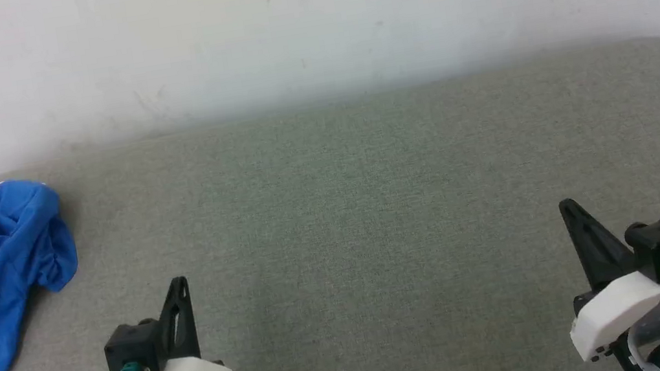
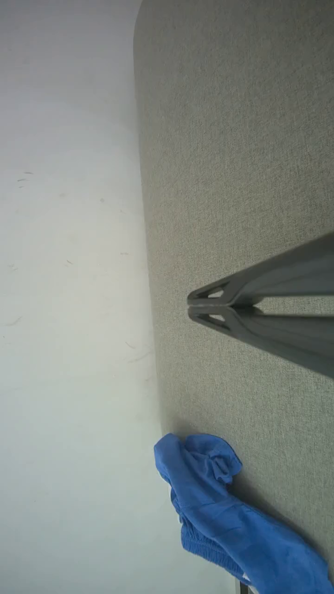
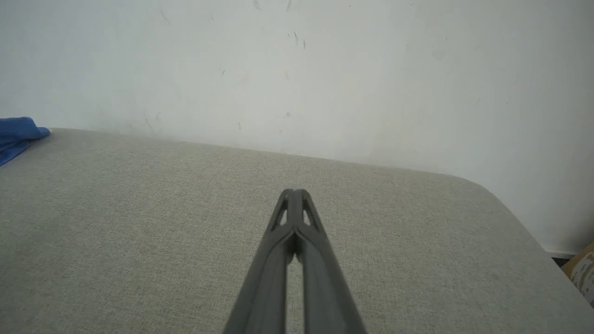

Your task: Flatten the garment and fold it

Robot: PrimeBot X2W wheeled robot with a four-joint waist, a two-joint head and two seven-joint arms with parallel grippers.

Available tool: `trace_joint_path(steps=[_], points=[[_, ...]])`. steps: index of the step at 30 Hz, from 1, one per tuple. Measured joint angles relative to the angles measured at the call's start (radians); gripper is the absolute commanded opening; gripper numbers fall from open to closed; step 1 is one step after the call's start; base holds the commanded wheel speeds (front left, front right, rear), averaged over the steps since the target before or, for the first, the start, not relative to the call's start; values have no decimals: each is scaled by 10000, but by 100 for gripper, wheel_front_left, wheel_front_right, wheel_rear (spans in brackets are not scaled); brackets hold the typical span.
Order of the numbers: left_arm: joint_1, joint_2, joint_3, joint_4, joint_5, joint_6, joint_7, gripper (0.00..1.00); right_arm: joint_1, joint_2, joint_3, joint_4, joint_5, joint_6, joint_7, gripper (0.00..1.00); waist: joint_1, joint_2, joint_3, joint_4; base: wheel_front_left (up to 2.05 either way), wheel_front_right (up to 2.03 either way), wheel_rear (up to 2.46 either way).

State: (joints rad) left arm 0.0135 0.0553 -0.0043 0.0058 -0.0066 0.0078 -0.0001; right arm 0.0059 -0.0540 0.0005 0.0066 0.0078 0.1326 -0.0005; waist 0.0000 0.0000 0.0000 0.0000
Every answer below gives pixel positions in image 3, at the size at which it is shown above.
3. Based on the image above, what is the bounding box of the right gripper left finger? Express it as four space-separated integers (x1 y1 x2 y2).
223 188 297 334

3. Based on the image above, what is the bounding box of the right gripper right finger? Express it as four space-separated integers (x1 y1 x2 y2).
293 188 368 334

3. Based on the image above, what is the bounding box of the blue and white garment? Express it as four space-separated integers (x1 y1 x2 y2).
0 117 51 167

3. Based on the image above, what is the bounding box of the brown cardboard box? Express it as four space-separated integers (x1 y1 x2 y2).
561 242 594 308

